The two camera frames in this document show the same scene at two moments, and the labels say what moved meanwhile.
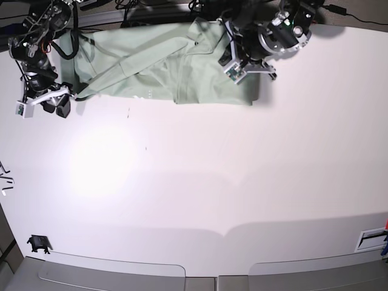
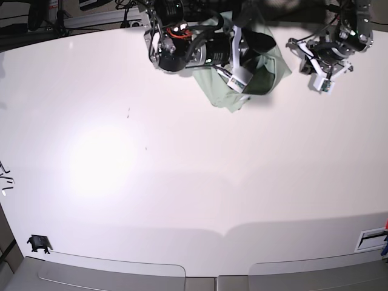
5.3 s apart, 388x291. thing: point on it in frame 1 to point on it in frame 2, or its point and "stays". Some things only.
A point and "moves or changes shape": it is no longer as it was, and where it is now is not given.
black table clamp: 39,242 stays
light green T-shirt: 176,63 moves or changes shape
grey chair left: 25,273 stays
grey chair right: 365,271 stays
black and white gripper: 234,69 to 324,57
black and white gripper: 53,95 to 245,43
